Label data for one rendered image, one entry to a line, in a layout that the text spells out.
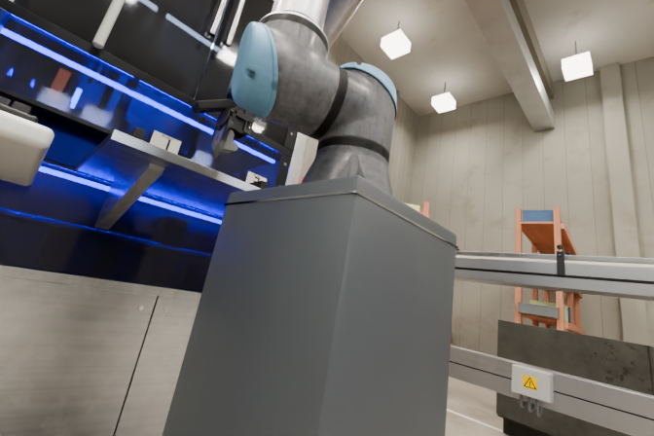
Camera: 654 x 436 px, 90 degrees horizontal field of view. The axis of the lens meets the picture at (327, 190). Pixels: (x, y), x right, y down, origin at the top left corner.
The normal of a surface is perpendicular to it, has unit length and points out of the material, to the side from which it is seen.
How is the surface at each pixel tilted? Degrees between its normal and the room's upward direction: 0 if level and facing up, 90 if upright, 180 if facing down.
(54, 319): 90
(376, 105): 90
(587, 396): 90
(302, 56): 86
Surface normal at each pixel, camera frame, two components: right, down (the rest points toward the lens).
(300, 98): 0.25, 0.49
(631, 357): -0.74, -0.33
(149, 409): 0.70, -0.10
